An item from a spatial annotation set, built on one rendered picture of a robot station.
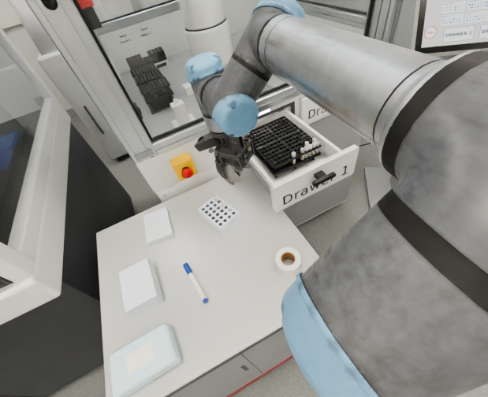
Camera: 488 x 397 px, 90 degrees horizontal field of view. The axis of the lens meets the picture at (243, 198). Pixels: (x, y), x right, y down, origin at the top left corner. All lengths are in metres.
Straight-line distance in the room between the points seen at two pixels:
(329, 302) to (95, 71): 0.72
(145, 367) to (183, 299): 0.17
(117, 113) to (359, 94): 0.68
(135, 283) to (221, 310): 0.25
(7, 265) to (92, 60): 0.53
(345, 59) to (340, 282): 0.19
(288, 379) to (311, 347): 1.22
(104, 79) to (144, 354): 0.68
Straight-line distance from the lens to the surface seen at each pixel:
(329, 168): 0.76
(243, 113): 0.43
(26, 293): 0.89
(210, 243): 0.80
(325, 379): 0.21
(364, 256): 0.18
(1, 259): 0.81
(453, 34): 1.31
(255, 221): 0.81
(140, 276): 0.78
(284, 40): 0.36
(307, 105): 1.03
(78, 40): 0.76
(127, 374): 0.72
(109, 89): 0.78
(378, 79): 0.24
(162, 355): 0.69
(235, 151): 0.63
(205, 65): 0.52
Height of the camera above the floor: 1.42
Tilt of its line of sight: 49 degrees down
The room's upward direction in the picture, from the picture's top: 15 degrees counter-clockwise
